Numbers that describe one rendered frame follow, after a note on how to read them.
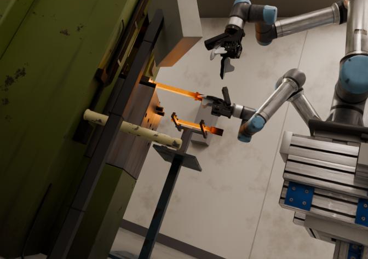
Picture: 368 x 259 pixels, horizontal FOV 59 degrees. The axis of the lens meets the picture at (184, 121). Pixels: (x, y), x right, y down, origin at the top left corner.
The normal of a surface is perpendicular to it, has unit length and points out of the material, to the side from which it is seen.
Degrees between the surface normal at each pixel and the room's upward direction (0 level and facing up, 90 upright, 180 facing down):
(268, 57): 90
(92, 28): 90
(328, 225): 90
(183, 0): 90
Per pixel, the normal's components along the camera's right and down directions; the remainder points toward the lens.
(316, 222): -0.40, -0.41
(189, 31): 0.37, -0.17
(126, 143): -0.04, -0.32
